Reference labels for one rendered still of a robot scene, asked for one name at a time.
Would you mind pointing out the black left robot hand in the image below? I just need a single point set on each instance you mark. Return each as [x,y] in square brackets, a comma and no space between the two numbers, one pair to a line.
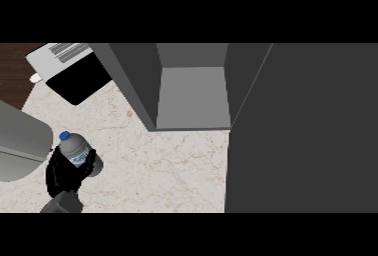
[61,173]

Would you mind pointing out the clear blue-capped water bottle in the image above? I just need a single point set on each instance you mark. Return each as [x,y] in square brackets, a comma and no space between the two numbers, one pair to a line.
[76,148]

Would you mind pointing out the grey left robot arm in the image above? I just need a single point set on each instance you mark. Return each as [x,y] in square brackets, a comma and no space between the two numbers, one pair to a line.
[63,203]

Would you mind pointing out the grey open cabinet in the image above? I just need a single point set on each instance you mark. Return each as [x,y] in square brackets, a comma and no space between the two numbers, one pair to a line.
[193,96]

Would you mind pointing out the dark grey cabinet door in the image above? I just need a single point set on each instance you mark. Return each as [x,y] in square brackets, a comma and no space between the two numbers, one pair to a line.
[305,133]

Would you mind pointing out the white and black appliance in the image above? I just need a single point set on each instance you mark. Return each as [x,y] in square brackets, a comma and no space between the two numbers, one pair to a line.
[68,71]

